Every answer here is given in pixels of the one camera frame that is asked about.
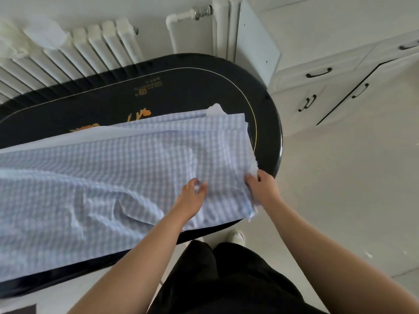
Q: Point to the white cabinet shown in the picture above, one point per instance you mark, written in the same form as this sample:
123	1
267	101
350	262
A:
343	45

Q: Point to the white radiator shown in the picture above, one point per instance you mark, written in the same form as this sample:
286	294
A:
95	52

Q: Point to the person's right forearm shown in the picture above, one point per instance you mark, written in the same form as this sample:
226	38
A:
327	258

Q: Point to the person's left forearm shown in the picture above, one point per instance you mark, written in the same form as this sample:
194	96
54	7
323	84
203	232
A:
137	264

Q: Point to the blue checked cloth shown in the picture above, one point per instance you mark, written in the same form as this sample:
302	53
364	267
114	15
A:
108	179

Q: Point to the white cloth bundle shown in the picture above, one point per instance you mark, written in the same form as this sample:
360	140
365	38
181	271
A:
45	34

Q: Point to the person's left hand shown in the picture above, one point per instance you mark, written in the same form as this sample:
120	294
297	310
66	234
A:
188	204

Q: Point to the person's right hand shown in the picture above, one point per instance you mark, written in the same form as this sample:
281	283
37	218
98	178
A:
265	189

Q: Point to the grey-white flat panel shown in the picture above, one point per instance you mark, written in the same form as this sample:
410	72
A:
257	45

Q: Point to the person's right thumb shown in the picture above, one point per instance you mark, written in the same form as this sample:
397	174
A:
251	182

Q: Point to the person's left fingers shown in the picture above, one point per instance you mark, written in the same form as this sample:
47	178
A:
197	188

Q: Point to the white vertical pipe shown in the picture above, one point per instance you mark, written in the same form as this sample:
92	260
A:
220	26
233	26

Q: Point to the white pipe with metal valve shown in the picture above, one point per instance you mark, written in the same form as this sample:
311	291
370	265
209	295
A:
178	19

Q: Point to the person's black trousers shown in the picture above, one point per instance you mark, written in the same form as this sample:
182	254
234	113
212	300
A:
229	284

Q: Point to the person's white shoe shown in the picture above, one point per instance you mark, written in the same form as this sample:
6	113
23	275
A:
236	238

